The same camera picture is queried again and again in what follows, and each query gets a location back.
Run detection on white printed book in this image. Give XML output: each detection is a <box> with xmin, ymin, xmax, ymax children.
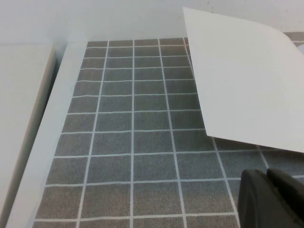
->
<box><xmin>182</xmin><ymin>6</ymin><xmax>304</xmax><ymax>154</ymax></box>

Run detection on grey checked tablecloth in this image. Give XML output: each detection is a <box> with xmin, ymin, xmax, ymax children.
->
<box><xmin>32</xmin><ymin>32</ymin><xmax>304</xmax><ymax>228</ymax></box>

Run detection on white box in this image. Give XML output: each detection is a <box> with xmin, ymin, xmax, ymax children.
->
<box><xmin>0</xmin><ymin>42</ymin><xmax>57</xmax><ymax>214</ymax></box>

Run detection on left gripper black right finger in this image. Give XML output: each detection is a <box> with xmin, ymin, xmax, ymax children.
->
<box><xmin>266</xmin><ymin>168</ymin><xmax>304</xmax><ymax>224</ymax></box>

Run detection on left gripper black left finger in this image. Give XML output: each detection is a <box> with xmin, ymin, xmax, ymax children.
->
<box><xmin>237</xmin><ymin>169</ymin><xmax>302</xmax><ymax>228</ymax></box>

